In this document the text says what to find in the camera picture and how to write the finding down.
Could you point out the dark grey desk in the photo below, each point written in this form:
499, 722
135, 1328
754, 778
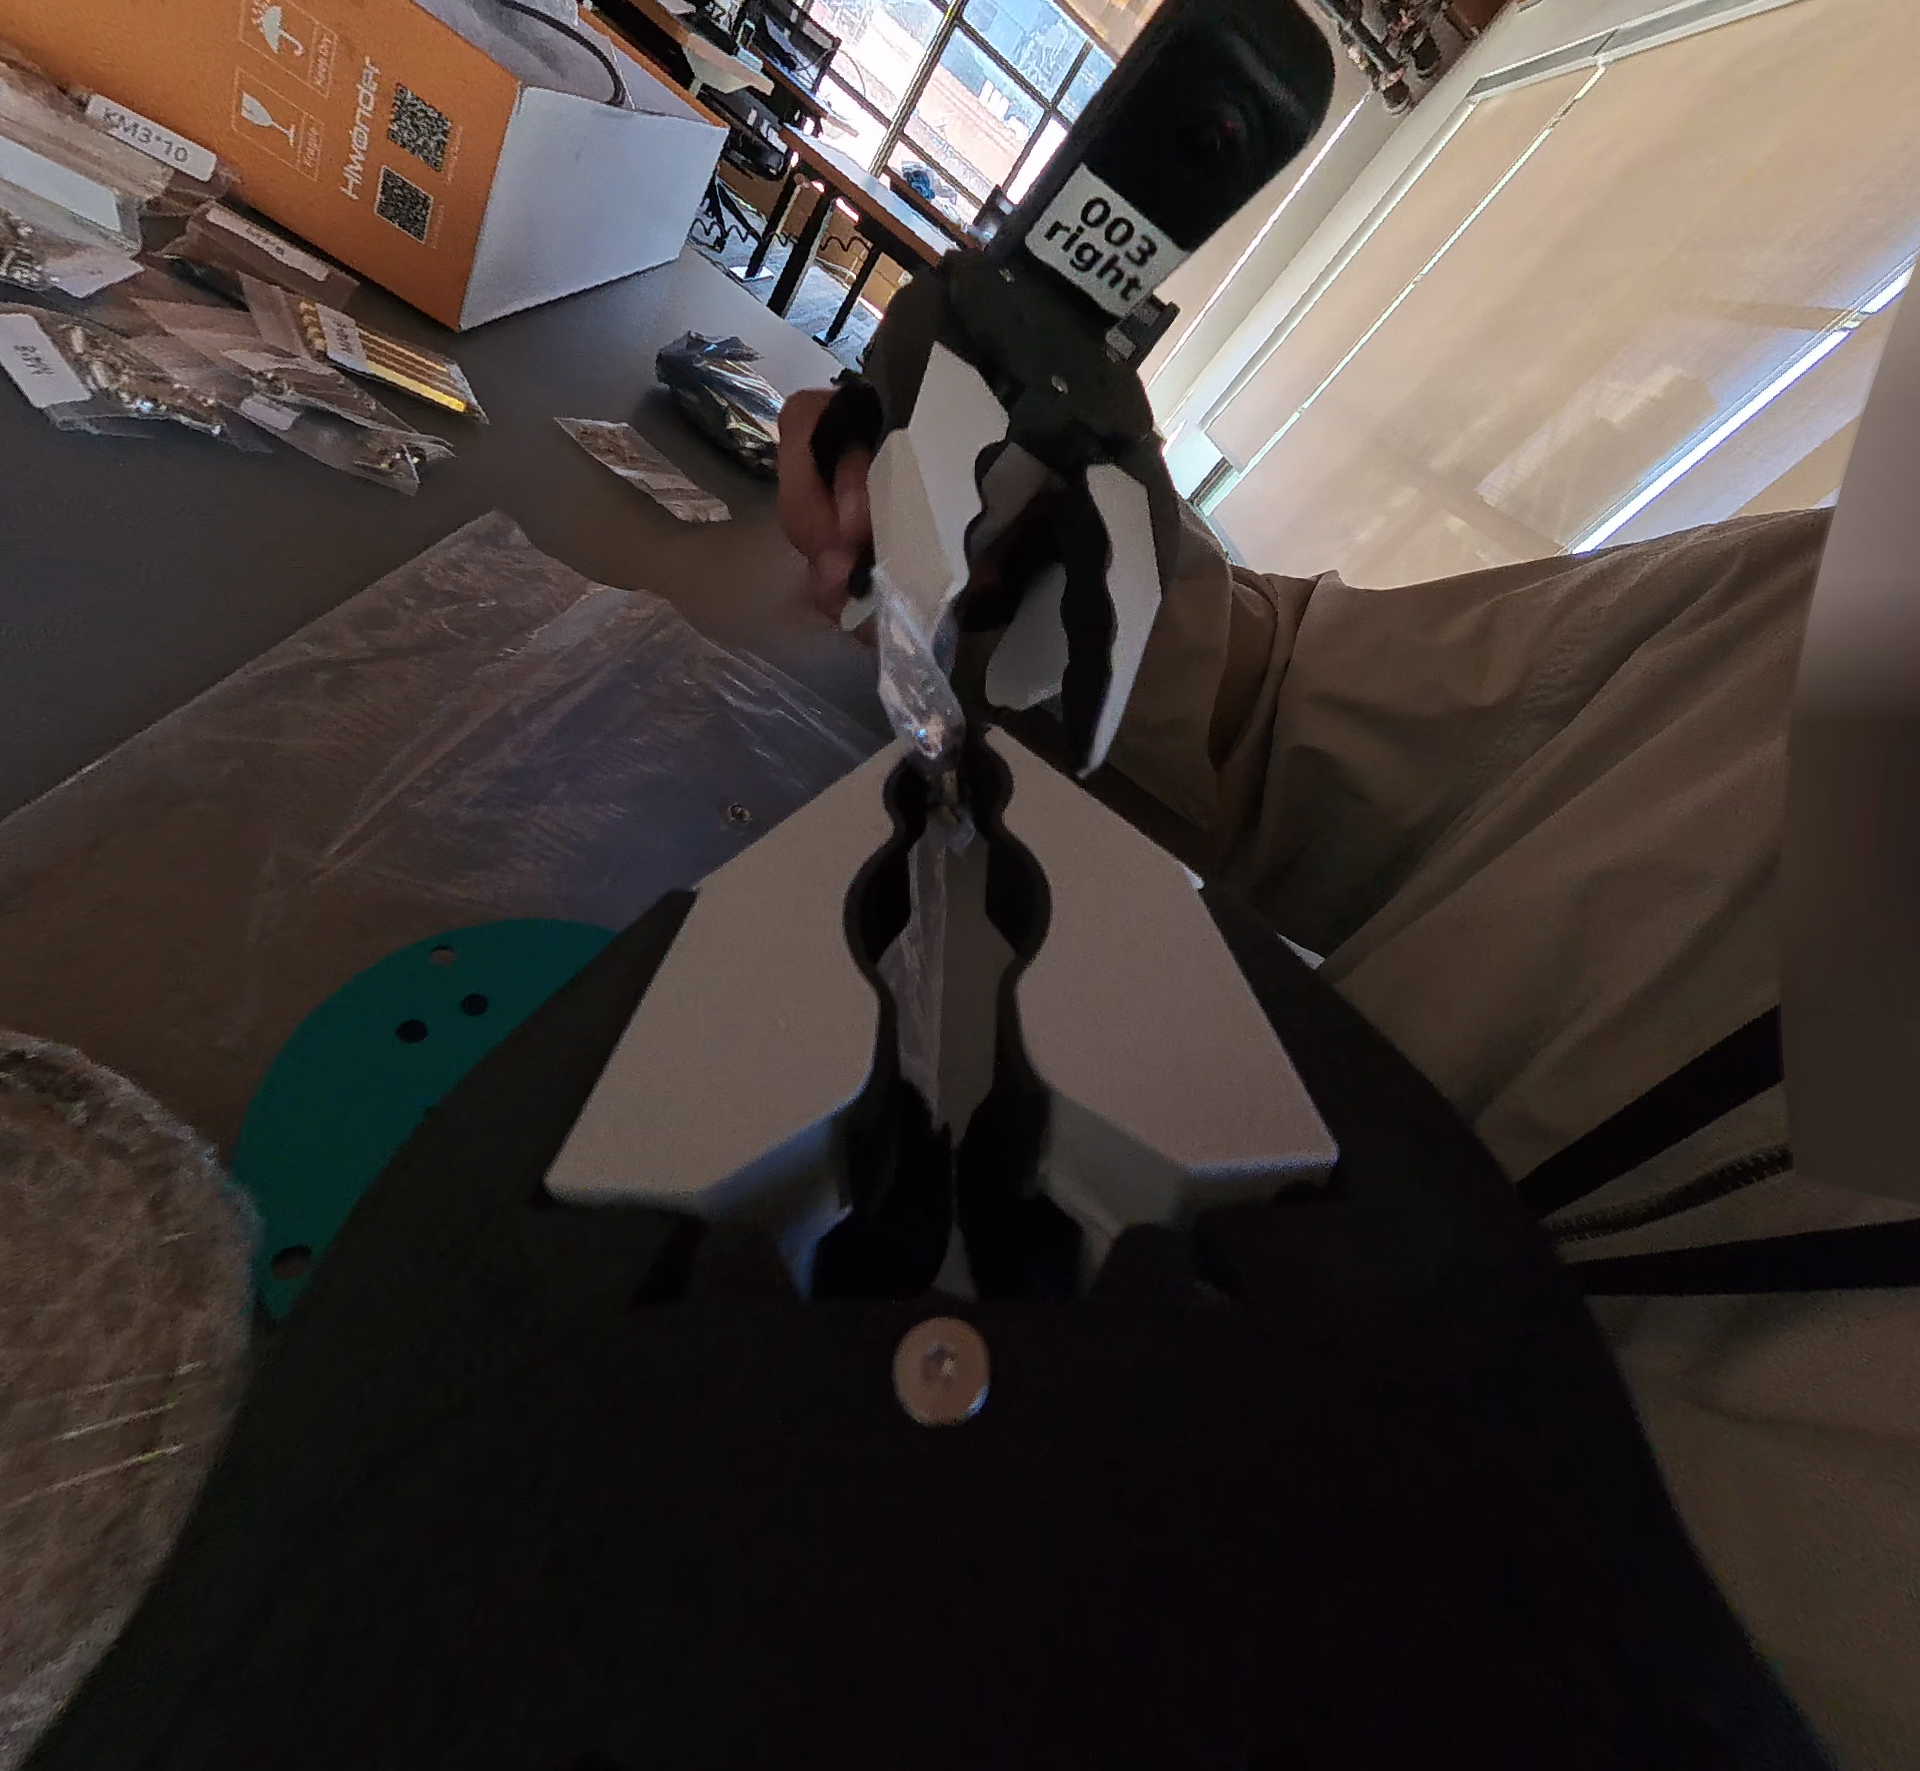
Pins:
225, 572

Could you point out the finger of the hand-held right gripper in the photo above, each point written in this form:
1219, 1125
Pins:
1123, 601
931, 482

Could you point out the small labelled screw bag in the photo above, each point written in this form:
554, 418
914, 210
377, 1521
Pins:
637, 465

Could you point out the teal round metal plate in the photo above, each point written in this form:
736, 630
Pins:
346, 1127

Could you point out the black swivel office chair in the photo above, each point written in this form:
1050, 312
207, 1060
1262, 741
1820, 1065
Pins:
780, 31

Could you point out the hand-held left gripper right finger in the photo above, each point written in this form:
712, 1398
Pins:
1169, 1052

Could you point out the small clear screw bag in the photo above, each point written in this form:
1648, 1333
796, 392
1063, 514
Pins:
919, 1007

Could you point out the grid window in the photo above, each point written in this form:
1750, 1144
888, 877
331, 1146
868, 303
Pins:
959, 46

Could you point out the plastic-wrapped round bearing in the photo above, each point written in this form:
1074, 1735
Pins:
90, 1350

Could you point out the person's right hand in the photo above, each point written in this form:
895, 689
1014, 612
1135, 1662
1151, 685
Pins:
818, 527

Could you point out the orange and white cardboard box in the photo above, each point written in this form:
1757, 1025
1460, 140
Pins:
225, 46

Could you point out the person's right forearm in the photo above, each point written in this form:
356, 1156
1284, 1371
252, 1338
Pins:
1499, 752

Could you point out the pile of small screw bags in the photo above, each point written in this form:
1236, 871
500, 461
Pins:
180, 330

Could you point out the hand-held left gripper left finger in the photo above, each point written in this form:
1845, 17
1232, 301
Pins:
720, 1052

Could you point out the person's beige jacket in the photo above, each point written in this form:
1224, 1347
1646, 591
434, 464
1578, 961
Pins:
1724, 1502

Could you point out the black foil bag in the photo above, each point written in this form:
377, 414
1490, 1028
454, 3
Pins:
720, 399

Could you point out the beige roller blind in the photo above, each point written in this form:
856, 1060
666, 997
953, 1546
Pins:
1499, 482
1499, 301

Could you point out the large clear plastic bag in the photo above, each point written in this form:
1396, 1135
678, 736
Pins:
449, 752

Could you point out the wooden-top table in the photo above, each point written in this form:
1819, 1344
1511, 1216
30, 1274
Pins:
885, 205

